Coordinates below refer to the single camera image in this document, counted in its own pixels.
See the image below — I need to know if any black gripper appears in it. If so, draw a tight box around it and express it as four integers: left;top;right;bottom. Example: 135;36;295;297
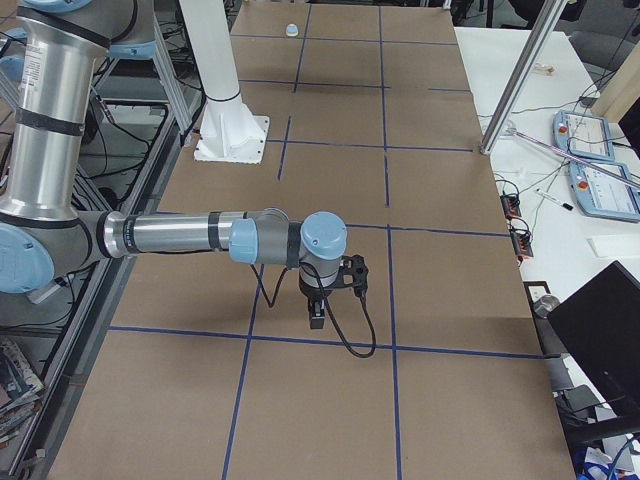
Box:
299;264;344;329

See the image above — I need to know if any blue and cream bell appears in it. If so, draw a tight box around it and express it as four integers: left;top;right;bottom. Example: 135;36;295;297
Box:
285;24;299;37

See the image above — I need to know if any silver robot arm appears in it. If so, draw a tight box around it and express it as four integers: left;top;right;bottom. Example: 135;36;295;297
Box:
1;1;347;329

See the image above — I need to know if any brown paper table cover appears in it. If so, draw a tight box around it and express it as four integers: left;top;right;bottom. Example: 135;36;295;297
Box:
49;2;573;479

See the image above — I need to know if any lower orange circuit board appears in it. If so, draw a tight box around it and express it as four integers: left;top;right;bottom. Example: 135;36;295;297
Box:
509;228;534;261

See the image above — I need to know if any orange circuit board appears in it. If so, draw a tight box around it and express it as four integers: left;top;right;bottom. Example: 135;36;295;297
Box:
509;228;534;261
500;193;521;220

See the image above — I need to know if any upper orange circuit board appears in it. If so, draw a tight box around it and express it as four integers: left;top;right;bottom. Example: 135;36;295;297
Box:
500;193;521;220

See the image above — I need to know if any silver metal cylinder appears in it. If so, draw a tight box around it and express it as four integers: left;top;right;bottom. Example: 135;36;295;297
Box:
533;294;561;319

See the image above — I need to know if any black marker pen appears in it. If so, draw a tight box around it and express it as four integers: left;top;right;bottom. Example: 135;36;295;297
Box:
535;189;574;211

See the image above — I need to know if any black laptop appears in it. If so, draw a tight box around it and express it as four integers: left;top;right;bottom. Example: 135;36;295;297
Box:
548;261;639;416

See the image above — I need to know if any white flat plastic block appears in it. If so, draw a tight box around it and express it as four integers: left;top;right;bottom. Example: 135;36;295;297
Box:
587;234;640;258

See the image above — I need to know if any white side table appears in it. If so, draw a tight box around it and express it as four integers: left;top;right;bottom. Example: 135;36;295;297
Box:
453;25;640;401

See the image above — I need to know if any stack of magazines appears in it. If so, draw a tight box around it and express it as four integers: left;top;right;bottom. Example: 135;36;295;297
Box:
1;336;45;448

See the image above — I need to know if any lower teach pendant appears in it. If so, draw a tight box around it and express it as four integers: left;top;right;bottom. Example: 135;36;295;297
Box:
569;161;639;223

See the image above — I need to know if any teach pendant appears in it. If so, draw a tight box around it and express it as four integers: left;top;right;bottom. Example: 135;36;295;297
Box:
569;161;639;223
552;110;616;161

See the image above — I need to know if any upper teach pendant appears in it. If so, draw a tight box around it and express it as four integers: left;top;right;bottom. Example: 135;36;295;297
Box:
552;110;616;161

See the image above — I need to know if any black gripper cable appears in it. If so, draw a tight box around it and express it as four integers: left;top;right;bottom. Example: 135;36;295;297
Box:
249;262;378;358

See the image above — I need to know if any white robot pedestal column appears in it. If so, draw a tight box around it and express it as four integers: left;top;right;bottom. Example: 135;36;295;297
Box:
180;0;270;164

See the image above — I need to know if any aluminium frame post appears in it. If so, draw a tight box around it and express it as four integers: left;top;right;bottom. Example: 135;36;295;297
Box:
479;0;567;155

